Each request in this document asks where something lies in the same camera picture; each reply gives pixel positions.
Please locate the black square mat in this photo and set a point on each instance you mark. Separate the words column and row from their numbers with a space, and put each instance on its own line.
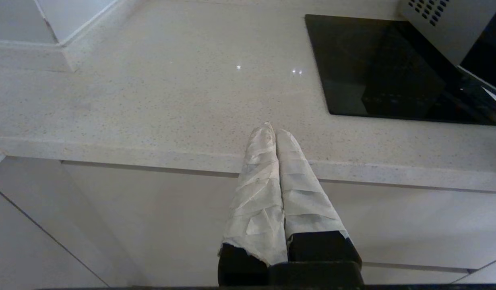
column 373, row 72

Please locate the beige cabinet drawer front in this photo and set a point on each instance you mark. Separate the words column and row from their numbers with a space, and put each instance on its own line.
column 151, row 221

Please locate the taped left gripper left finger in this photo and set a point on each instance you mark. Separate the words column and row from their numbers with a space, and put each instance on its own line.
column 256, row 201

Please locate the silver microwave oven body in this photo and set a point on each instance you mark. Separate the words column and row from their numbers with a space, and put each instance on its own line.
column 453, row 32

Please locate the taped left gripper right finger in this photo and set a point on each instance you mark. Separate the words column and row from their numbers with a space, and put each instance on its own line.
column 304, row 201

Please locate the white cabinet side panel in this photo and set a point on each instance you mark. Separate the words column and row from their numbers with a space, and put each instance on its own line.
column 30, row 241

